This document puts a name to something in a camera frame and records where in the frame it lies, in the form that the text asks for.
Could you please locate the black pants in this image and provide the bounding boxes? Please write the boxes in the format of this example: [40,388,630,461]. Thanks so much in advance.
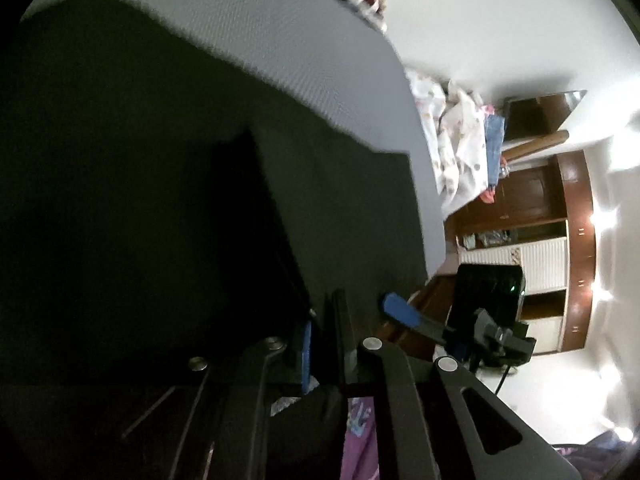
[0,0,436,480]

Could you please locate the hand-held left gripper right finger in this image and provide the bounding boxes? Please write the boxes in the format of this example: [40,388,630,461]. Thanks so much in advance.
[325,289,583,480]

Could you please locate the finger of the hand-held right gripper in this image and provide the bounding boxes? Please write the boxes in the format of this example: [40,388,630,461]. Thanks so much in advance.
[382,292,453,347]

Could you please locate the brown wooden cabinet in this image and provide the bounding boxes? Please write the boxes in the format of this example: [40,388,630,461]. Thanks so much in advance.
[445,150,598,357]

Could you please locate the purple cloth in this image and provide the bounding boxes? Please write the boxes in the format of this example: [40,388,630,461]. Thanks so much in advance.
[340,395,382,480]

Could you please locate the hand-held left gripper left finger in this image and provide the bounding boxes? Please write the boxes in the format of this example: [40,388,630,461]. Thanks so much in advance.
[120,320,317,480]

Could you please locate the black cable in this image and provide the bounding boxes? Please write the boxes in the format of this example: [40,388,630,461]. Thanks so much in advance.
[492,365,517,397]

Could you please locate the white dotted cloth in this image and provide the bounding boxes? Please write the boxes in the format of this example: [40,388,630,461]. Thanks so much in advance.
[405,67,493,216]

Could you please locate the grey foam mat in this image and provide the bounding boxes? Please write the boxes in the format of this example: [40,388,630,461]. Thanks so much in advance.
[20,0,448,281]

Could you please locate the white radiator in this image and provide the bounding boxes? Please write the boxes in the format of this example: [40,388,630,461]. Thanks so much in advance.
[462,237,569,294]

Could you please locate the dark blue cloth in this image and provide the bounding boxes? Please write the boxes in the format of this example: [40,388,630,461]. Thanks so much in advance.
[550,427,640,480]

